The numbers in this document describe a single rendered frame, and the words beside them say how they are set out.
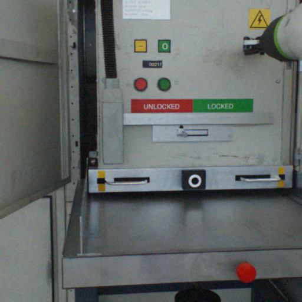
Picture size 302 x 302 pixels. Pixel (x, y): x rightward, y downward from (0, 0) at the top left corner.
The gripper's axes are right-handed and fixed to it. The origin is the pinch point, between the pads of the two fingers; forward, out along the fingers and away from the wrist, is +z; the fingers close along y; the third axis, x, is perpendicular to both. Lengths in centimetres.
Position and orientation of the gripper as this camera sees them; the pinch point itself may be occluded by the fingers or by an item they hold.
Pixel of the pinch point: (251, 48)
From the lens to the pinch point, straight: 121.0
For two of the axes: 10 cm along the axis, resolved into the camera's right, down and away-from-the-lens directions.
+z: -1.2, -1.2, 9.9
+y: 9.9, -0.2, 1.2
